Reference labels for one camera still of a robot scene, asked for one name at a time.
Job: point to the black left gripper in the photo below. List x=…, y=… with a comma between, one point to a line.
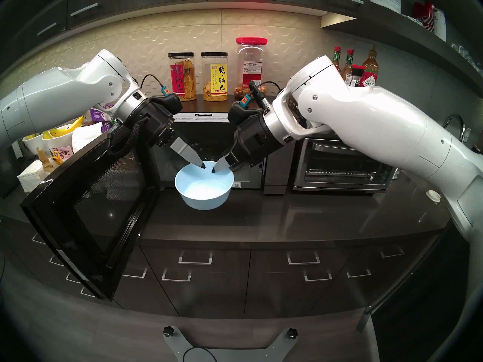
x=154, y=123

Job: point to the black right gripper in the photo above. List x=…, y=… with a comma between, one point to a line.
x=258, y=140

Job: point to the light blue bowl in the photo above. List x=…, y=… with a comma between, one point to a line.
x=203, y=193

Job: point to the black glass microwave door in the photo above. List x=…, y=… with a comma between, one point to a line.
x=90, y=214

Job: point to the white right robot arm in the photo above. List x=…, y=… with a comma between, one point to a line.
x=377, y=120

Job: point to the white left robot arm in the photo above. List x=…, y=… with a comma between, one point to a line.
x=56, y=93

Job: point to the snack jar with red label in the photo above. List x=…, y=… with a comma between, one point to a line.
x=183, y=82

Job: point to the snack jar with yellow label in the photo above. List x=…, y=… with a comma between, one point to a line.
x=214, y=82

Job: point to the purple snack bag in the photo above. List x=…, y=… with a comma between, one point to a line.
x=97, y=116

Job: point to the clear jar with red lid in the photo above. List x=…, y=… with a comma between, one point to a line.
x=251, y=67

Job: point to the large white paper napkin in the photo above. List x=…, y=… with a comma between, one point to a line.
x=86, y=138

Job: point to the stainless steel toaster oven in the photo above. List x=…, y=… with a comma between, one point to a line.
x=339, y=165

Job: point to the yellow banana bunch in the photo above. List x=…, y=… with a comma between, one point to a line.
x=66, y=130

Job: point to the pink Korean snack pack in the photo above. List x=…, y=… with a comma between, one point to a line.
x=63, y=154

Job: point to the dark wood drawer cabinet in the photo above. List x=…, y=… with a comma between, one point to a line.
x=226, y=289

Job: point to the brown paper snack bag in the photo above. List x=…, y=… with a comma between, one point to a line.
x=45, y=161

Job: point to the orange-brown Tabasco bottle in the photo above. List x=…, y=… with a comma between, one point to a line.
x=336, y=59

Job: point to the green Tabasco bottle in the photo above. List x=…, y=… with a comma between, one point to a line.
x=348, y=69

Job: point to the greenish banana bunch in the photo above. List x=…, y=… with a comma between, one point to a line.
x=32, y=136

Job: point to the white shaker with red cap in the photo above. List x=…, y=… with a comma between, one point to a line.
x=356, y=76

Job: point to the large Tabasco bottle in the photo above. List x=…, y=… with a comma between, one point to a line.
x=369, y=74

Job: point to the black base knob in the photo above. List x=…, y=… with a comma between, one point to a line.
x=168, y=331
x=292, y=333

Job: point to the black coffee machine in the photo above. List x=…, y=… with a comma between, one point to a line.
x=7, y=176

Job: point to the small white round dish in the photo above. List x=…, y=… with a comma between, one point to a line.
x=433, y=195

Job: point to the chrome kitchen faucet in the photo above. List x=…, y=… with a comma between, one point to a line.
x=454, y=116

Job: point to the stack of red cups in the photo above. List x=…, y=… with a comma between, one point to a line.
x=426, y=16

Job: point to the black dishwasher front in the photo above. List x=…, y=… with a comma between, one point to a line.
x=434, y=308

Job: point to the stack of white cups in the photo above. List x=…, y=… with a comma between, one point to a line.
x=439, y=25

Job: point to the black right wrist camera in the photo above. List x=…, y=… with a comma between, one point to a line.
x=241, y=114

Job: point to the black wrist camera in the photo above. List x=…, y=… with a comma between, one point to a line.
x=168, y=103
x=241, y=114

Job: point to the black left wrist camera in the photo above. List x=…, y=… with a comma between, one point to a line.
x=168, y=103

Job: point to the dark wooden wall shelf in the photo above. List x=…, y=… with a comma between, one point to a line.
x=396, y=33

